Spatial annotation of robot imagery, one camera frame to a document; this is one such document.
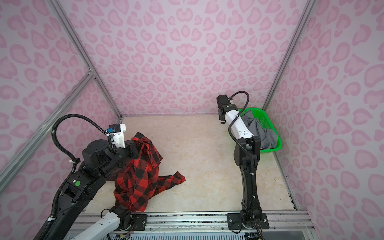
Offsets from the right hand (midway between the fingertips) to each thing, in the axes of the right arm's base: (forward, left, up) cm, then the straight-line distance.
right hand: (231, 115), depth 98 cm
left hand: (-34, +44, +21) cm, 59 cm away
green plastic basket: (+1, -25, -9) cm, 27 cm away
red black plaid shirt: (-48, +45, +8) cm, 66 cm away
